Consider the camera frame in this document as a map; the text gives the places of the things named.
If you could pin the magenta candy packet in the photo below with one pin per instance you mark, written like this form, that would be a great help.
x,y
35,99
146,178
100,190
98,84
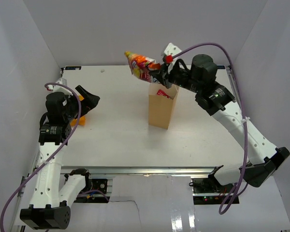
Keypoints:
x,y
160,92

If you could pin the blue label left corner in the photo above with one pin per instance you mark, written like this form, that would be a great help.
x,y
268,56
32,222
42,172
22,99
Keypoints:
x,y
73,68

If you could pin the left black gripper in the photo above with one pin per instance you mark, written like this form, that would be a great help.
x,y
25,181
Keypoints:
x,y
79,105

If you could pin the aluminium table front rail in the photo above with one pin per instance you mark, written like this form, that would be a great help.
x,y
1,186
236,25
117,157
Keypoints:
x,y
149,170

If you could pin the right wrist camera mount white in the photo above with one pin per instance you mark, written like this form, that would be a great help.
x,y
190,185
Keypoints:
x,y
170,54

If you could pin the orange snack packet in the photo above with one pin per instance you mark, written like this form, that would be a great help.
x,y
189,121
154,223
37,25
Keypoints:
x,y
141,66

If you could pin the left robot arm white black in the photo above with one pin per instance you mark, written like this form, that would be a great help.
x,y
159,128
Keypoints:
x,y
50,205

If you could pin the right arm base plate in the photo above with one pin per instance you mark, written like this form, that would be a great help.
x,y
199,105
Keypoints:
x,y
207,191

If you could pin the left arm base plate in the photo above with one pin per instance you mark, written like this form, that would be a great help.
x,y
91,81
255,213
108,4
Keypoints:
x,y
97,193

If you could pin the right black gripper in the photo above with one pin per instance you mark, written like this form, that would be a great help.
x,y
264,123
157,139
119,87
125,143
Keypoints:
x,y
166,76

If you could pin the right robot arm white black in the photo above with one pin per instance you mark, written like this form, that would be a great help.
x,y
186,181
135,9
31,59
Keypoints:
x,y
263,158

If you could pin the brown paper bag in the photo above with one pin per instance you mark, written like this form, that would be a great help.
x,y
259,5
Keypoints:
x,y
160,109

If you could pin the large yellow snack bag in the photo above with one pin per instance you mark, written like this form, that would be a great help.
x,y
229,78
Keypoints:
x,y
82,119

